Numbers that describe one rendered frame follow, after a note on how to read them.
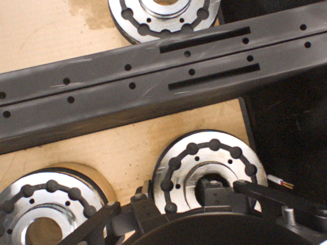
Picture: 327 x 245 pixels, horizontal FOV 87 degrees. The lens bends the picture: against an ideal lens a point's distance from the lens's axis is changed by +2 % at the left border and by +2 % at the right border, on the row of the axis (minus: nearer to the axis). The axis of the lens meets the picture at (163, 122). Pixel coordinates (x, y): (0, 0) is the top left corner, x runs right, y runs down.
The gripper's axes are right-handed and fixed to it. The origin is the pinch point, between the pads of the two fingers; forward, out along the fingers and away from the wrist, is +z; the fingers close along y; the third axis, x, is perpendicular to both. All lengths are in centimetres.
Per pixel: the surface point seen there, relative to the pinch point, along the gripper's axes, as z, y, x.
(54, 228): 1.9, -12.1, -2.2
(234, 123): 2.5, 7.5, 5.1
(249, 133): 2.9, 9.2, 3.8
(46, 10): 2.5, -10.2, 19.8
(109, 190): 1.5, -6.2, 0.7
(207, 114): 2.5, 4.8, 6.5
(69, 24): 2.5, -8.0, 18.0
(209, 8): -0.7, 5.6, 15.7
